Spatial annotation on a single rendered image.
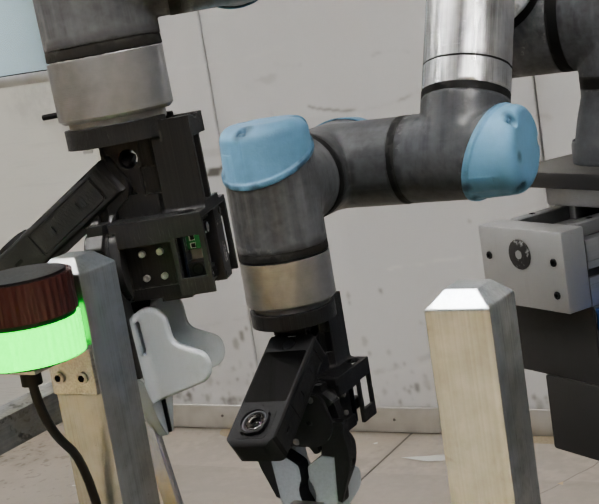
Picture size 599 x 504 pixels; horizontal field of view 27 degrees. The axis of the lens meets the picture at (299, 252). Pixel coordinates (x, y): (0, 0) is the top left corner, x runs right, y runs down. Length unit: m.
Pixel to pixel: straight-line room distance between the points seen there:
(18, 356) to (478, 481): 0.26
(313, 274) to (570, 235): 0.42
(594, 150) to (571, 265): 0.16
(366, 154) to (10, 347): 0.44
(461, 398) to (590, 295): 0.76
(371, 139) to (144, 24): 0.31
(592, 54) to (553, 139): 1.95
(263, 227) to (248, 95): 2.77
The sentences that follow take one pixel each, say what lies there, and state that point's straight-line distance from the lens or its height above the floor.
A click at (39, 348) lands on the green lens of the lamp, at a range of 0.70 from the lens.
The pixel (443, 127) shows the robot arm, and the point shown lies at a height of 1.15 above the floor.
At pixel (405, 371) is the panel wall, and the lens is 3.73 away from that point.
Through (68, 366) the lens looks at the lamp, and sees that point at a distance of 0.76.
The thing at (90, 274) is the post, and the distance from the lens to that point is 0.74.
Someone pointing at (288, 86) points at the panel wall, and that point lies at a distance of 3.69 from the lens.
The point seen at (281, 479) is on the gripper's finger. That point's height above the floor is 0.88.
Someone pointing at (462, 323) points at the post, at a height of 1.10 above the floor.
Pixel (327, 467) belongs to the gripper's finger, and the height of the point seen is 0.89.
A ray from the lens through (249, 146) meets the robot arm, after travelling 0.98.
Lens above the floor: 1.26
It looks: 10 degrees down
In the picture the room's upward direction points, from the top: 9 degrees counter-clockwise
